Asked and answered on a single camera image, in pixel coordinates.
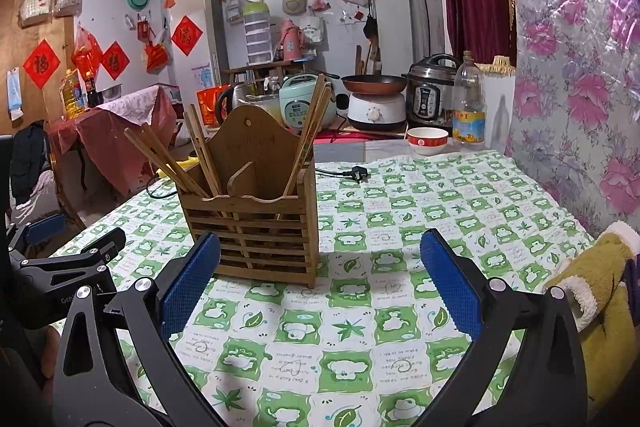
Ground steel pressure cooker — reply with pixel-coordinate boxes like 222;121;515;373
404;53;463;128

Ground dark jacket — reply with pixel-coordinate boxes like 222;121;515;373
10;121;51;202

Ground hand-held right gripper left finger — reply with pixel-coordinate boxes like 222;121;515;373
52;232;223;427

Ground plastic drawer tower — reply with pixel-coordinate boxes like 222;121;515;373
242;2;275;65

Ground bundle of wooden chopsticks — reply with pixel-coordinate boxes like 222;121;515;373
124;73;334;218

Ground floral plastic sheet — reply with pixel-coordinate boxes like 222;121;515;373
495;0;640;238

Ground pink thermos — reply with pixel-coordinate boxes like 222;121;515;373
277;19;305;62

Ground white patterned cloth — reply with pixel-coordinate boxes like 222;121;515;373
95;84;163;130

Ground green checked tablecloth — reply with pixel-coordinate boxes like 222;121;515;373
47;149;621;427

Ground clear plastic oil bottle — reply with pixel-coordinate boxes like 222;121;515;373
451;51;487;145

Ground cream pot with steel lid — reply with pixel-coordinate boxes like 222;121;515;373
234;89;281;112

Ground red diamond paper poster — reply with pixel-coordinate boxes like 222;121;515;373
171;16;204;56
22;39;62;88
100;41;131;80

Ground red plastic bag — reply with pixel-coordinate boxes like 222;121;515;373
71;24;103;80

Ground yellow electric frying pan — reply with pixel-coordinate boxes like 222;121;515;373
152;157;201;180

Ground white refrigerator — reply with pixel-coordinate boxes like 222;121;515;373
167;0;231;128

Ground checked hanging handbag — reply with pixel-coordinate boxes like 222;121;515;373
19;0;53;26

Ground wooden slatted chopstick holder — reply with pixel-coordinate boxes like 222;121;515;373
177;104;318;290

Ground white electric hot plate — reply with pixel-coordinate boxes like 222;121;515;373
346;92;407;132

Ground red gift bag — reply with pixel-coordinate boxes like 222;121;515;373
196;84;233;125

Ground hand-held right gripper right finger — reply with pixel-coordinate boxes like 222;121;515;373
419;228;588;427

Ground mint green rice cooker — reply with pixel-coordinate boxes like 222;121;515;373
278;73;341;131

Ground white tote bag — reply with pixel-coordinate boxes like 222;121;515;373
300;14;326;45

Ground yellow cooking oil jug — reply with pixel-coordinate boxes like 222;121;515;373
60;68;88;118

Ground black power cable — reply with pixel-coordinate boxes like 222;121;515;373
145;167;372;200

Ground copper frying pan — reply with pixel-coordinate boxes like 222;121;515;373
320;73;408;95

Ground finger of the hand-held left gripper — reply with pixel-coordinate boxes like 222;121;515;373
7;213;68;258
17;227;127;280

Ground stainless steel kettle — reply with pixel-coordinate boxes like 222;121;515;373
216;84;241;122

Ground dark sauce bottle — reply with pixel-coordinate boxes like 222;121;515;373
82;71;98;108

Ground red plastic table cover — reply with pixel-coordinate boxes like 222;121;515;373
47;87;181;210

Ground red and white bowl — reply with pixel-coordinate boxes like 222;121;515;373
406;127;449;156

